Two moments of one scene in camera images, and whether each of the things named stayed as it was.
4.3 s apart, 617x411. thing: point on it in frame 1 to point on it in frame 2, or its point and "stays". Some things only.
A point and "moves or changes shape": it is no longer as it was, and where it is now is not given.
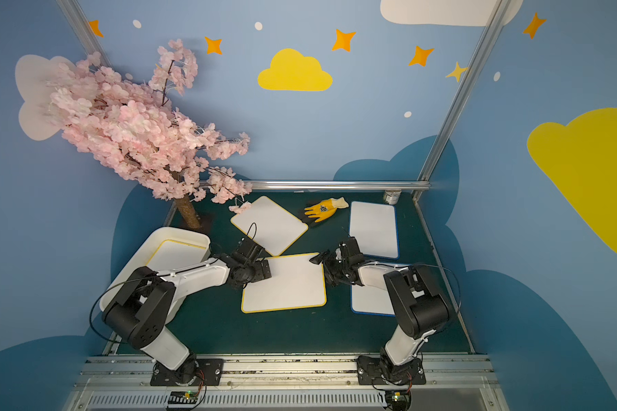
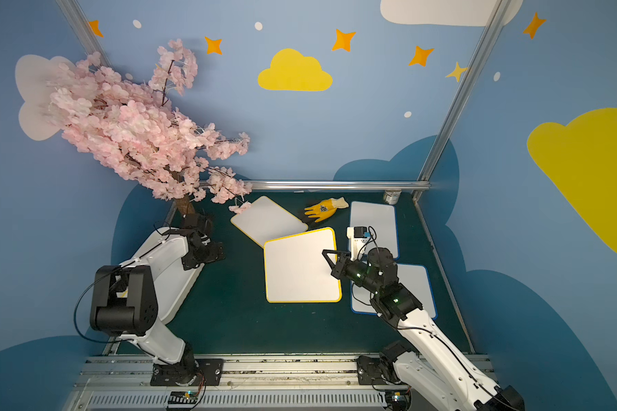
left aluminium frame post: [84, 32] stays
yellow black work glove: [326, 209] stays
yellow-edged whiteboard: [296, 282] moves or changes shape
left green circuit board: [183, 397] stays
